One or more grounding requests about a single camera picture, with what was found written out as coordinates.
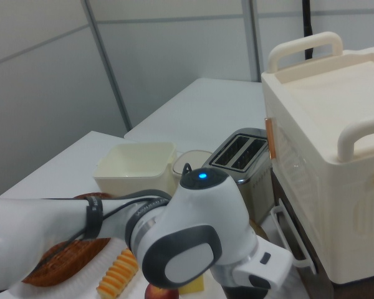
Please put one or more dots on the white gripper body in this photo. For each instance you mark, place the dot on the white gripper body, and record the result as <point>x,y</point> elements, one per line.
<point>268,280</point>

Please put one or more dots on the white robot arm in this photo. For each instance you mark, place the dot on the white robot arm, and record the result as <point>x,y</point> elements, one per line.
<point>190,218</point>

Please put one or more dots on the yellow cube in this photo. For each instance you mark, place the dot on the yellow cube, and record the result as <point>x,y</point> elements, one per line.
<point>193,285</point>

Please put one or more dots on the chrome two-slot toaster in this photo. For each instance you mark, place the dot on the chrome two-slot toaster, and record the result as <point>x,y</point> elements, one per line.
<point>255,187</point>

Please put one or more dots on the red apple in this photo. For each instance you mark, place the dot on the red apple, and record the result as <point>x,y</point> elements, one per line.
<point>159,292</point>

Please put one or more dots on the copper latch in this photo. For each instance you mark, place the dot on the copper latch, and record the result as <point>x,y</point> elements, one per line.
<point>270,137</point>

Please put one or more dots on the small cream lidded container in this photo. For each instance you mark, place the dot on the small cream lidded container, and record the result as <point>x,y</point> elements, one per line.
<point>190,157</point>

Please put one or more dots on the white oven appliance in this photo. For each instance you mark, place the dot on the white oven appliance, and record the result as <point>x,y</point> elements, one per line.
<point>314,140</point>

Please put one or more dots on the orange striped bread loaf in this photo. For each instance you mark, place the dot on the orange striped bread loaf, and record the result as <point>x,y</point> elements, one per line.
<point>115,274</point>

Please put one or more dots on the open cream plastic container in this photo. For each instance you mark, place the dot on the open cream plastic container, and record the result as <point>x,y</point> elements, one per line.
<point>134,183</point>

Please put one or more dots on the brown wicker basket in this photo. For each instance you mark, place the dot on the brown wicker basket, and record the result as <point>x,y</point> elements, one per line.
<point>65,264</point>

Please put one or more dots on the black pole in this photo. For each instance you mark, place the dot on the black pole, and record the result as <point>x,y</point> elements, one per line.
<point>307,25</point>

